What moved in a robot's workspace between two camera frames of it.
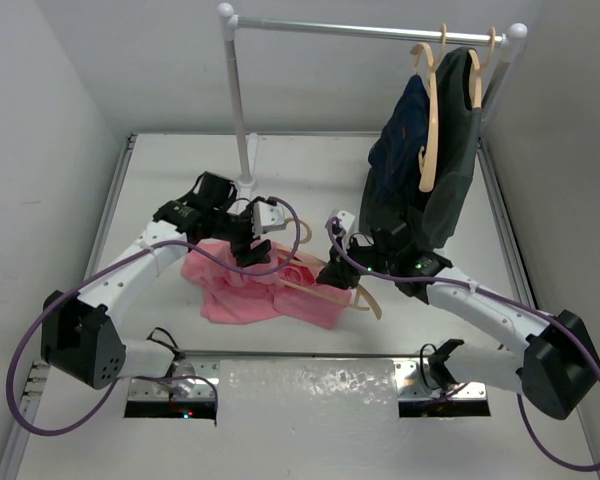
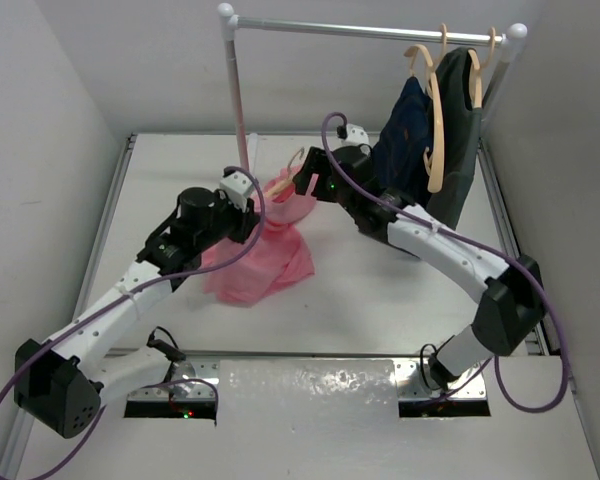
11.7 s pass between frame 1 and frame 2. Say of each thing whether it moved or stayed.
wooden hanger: moved
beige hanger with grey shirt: stayed
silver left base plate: stayed
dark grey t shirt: stayed
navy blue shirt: stayed
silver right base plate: stayed
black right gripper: moved
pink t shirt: moved
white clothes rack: stayed
